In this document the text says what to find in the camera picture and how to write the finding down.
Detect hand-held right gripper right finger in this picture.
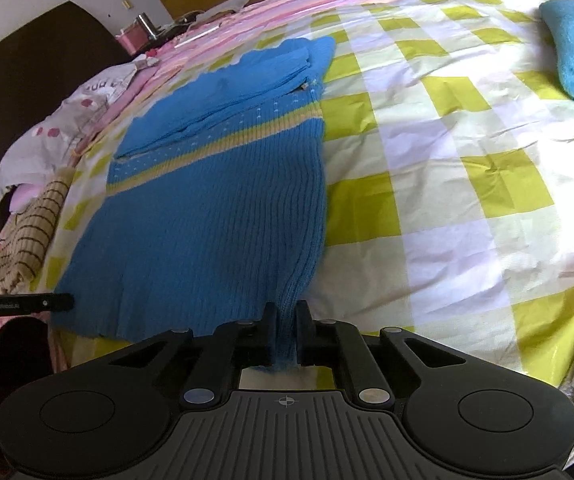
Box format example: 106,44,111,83
294,300,468,406

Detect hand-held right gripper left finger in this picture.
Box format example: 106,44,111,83
109,301,279,406

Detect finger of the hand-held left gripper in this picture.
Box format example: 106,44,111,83
36,293,76,315

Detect blue striped knit sweater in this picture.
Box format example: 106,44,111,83
52,36,338,372

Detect beige striped cloth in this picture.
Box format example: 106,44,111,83
0,167,76,296

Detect white pink printed pillow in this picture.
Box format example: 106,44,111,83
0,62,161,206

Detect dark brown headboard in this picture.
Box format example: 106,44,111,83
0,1,136,286

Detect pink storage box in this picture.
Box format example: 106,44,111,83
118,20,149,54

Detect metal thermos bottle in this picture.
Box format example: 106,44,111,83
137,12,158,40

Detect white stick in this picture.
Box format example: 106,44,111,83
174,25,223,49

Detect pink striped bed sheet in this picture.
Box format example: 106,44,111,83
74,0,568,156

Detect grey cloth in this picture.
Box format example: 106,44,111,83
187,2,249,25

